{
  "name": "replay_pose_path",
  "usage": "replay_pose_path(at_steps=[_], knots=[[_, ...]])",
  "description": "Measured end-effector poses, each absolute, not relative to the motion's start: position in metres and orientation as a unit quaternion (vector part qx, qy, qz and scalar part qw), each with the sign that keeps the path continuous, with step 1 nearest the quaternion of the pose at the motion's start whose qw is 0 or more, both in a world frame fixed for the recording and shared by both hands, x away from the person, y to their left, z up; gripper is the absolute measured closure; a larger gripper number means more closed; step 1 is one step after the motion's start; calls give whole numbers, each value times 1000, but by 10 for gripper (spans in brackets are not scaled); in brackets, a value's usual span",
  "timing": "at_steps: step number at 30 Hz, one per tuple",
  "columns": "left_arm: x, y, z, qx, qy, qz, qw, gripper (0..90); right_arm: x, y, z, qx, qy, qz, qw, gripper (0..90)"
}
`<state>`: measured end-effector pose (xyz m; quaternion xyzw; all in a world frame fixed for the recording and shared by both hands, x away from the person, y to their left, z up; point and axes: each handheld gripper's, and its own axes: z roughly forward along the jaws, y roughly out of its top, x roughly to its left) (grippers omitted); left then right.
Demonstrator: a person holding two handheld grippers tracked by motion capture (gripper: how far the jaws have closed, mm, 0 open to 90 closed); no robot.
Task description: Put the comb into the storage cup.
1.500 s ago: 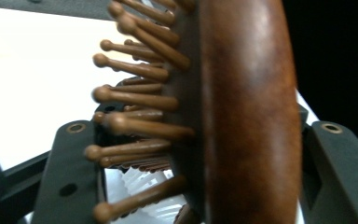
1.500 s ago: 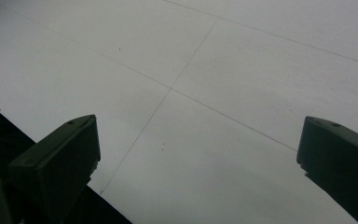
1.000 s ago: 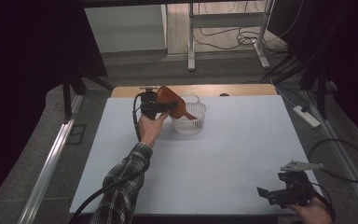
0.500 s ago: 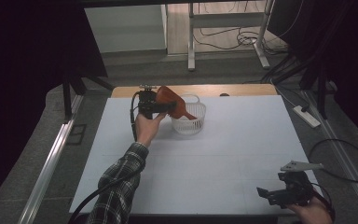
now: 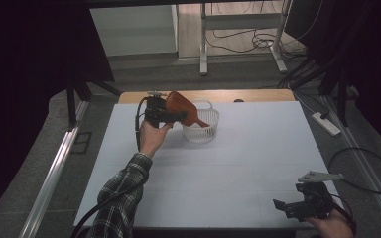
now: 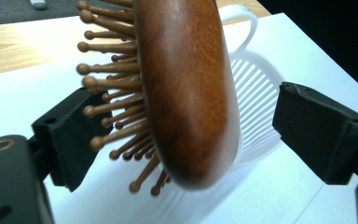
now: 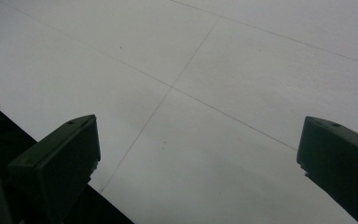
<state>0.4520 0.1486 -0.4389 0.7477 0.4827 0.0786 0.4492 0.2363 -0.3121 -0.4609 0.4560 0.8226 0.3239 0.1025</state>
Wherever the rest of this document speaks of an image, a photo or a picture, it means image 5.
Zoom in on white power strip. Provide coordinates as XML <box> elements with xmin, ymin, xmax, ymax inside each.
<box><xmin>311</xmin><ymin>111</ymin><xmax>342</xmax><ymax>137</ymax></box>

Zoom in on brown wooden hairbrush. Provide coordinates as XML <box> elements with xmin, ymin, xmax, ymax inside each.
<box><xmin>164</xmin><ymin>90</ymin><xmax>211</xmax><ymax>129</ymax></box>

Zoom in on white desk frame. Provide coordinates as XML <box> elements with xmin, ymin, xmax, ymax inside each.
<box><xmin>198</xmin><ymin>0</ymin><xmax>294</xmax><ymax>76</ymax></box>

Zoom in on white plastic basket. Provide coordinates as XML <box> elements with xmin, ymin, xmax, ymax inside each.
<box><xmin>182</xmin><ymin>98</ymin><xmax>220</xmax><ymax>145</ymax></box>

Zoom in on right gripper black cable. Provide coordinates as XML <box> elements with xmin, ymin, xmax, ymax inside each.
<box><xmin>330</xmin><ymin>192</ymin><xmax>358</xmax><ymax>236</ymax></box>

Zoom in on black metal stand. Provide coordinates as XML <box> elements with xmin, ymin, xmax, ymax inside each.
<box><xmin>65</xmin><ymin>78</ymin><xmax>124</xmax><ymax>132</ymax></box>
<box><xmin>320</xmin><ymin>65</ymin><xmax>360</xmax><ymax>129</ymax></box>

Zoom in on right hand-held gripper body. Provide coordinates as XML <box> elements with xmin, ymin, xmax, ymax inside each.
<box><xmin>284</xmin><ymin>170</ymin><xmax>345</xmax><ymax>222</ymax></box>

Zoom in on person's left hand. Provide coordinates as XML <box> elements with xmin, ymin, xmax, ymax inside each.
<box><xmin>138</xmin><ymin>119</ymin><xmax>174</xmax><ymax>159</ymax></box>

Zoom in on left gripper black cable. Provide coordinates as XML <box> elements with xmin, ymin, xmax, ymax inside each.
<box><xmin>70</xmin><ymin>97</ymin><xmax>148</xmax><ymax>238</ymax></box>

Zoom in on dark square floor plate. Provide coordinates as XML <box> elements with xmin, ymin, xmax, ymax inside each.
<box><xmin>70</xmin><ymin>131</ymin><xmax>93</xmax><ymax>156</ymax></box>

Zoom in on aluminium floor rail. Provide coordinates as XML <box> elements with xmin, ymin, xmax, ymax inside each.
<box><xmin>320</xmin><ymin>95</ymin><xmax>381</xmax><ymax>236</ymax></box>
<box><xmin>19</xmin><ymin>100</ymin><xmax>90</xmax><ymax>238</ymax></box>

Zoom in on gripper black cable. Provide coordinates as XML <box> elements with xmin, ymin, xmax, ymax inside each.
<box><xmin>330</xmin><ymin>192</ymin><xmax>358</xmax><ymax>236</ymax></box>
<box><xmin>70</xmin><ymin>97</ymin><xmax>148</xmax><ymax>238</ymax></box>

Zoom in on tangled black floor cables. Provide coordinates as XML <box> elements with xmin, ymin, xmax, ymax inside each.
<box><xmin>206</xmin><ymin>28</ymin><xmax>307</xmax><ymax>60</ymax></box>

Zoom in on black cable bundle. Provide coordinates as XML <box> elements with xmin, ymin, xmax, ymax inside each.
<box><xmin>277</xmin><ymin>54</ymin><xmax>326</xmax><ymax>91</ymax></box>

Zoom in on white table mat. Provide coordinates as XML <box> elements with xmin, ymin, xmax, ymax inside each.
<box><xmin>73</xmin><ymin>100</ymin><xmax>343</xmax><ymax>229</ymax></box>

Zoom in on dark curtain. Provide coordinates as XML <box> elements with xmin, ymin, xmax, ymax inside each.
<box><xmin>284</xmin><ymin>0</ymin><xmax>381</xmax><ymax>157</ymax></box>
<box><xmin>0</xmin><ymin>0</ymin><xmax>116</xmax><ymax>229</ymax></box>

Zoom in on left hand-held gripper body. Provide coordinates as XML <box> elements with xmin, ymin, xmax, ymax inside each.
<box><xmin>143</xmin><ymin>90</ymin><xmax>177</xmax><ymax>129</ymax></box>

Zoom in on white cabinet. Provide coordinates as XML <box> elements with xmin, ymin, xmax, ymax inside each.
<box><xmin>89</xmin><ymin>4</ymin><xmax>179</xmax><ymax>58</ymax></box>

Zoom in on person's right hand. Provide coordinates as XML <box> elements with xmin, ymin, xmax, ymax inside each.
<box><xmin>306</xmin><ymin>207</ymin><xmax>357</xmax><ymax>238</ymax></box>

